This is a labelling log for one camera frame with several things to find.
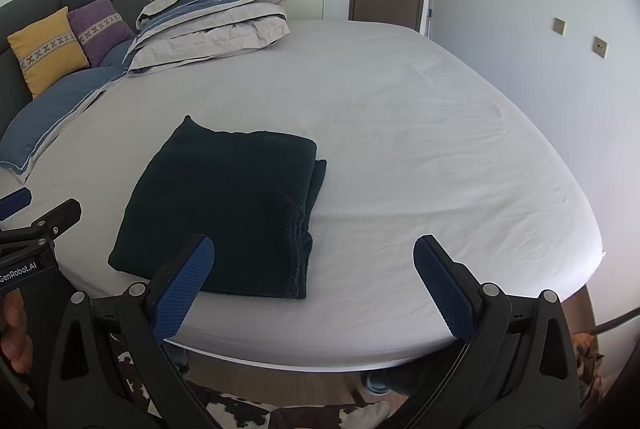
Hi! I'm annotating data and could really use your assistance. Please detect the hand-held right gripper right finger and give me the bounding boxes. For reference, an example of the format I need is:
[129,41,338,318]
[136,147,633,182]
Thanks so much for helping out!
[400,234,584,429]

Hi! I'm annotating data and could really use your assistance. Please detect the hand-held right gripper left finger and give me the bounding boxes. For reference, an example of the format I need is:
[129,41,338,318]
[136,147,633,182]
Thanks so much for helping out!
[46,234,223,429]

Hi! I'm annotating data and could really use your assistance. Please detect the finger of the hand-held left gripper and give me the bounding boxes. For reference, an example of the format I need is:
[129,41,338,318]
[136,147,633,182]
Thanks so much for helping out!
[0,198,82,260]
[0,188,32,220]

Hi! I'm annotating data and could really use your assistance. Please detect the dark green sweater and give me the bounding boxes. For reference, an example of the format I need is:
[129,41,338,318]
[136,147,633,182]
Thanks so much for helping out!
[107,115,328,300]

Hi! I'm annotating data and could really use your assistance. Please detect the person's left hand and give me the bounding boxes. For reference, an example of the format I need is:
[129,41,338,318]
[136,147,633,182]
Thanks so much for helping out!
[0,290,34,375]

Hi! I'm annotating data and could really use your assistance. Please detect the blue pillow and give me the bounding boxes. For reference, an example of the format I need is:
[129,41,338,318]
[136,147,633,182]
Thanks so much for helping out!
[100,40,137,70]
[0,68,129,184]

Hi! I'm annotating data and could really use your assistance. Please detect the bed with white sheet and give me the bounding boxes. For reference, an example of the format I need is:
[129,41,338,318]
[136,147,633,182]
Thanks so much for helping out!
[0,19,606,372]

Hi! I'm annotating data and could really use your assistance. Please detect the brown and white cowhide rug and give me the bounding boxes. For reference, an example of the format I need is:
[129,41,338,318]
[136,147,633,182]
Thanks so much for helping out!
[112,349,401,429]

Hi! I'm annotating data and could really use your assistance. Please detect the yellow patterned cushion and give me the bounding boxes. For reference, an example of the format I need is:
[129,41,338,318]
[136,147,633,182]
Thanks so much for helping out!
[7,6,91,98]

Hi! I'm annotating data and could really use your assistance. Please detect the purple patterned cushion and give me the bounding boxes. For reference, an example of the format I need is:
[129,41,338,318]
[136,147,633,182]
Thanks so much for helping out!
[67,0,136,68]

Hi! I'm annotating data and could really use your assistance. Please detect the folded beige and blue duvet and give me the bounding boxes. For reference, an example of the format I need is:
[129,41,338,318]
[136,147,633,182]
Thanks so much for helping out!
[124,0,292,77]

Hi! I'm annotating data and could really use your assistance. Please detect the dark cable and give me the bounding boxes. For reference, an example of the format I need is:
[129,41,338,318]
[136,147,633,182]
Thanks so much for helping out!
[592,306,640,335]

